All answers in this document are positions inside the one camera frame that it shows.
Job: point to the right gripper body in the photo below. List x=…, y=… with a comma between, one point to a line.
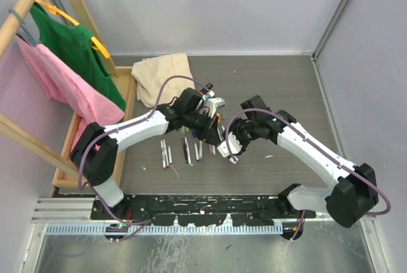
x=245, y=132

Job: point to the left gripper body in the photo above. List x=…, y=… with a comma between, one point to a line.
x=202, y=125

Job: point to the dark blue cap marker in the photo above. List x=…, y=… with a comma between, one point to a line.
x=221, y=127

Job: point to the grey end white marker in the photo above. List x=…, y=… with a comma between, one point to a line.
x=200, y=150

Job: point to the dark purple clear pen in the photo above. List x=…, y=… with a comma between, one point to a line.
x=184, y=150

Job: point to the blue end white marker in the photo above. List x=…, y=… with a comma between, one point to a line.
x=197, y=154

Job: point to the green cap rainbow pen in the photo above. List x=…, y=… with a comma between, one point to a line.
x=188, y=151

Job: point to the red cap white pen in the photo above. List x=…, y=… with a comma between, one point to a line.
x=170, y=155

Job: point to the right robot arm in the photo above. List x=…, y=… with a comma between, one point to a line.
x=350, y=191

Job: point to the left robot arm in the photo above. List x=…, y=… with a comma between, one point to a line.
x=96, y=150

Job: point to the orange black highlighter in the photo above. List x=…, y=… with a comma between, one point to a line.
x=206, y=89

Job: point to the beige folded cloth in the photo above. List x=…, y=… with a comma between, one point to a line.
x=151, y=73

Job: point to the pink shirt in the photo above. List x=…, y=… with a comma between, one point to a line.
x=61, y=83

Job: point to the yellow hanger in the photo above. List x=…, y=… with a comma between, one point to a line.
x=66, y=18

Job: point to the green shirt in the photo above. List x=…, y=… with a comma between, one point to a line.
x=72, y=45

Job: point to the wooden clothes rack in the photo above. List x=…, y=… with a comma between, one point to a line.
x=124, y=83

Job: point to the grey hanger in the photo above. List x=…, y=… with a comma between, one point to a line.
x=23, y=31

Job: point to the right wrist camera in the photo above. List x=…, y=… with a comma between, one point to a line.
x=230, y=148

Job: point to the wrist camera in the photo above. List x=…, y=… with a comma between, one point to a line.
x=214, y=104
x=230, y=148

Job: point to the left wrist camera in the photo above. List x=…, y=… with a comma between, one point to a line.
x=214, y=104

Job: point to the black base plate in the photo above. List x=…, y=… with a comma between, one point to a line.
x=204, y=210

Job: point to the grey cable duct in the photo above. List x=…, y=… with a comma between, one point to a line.
x=115, y=229

